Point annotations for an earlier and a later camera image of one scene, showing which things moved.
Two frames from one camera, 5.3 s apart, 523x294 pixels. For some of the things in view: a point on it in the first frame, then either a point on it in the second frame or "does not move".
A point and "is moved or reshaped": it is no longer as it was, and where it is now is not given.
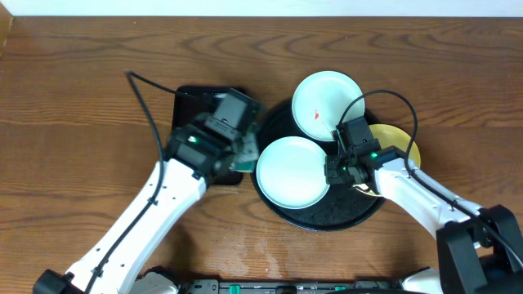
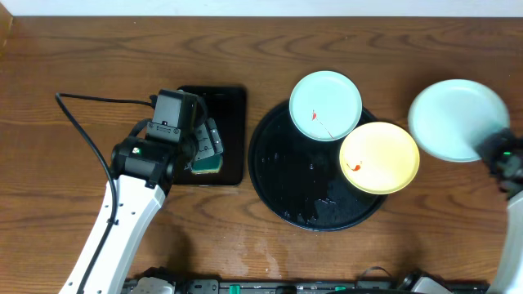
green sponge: (246, 167) is moved or reshaped
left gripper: (239, 148) -> (210, 141)
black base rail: (366, 285) does not move
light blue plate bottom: (290, 172) -> (449, 118)
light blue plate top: (319, 100) does not move
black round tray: (340, 207) does not move
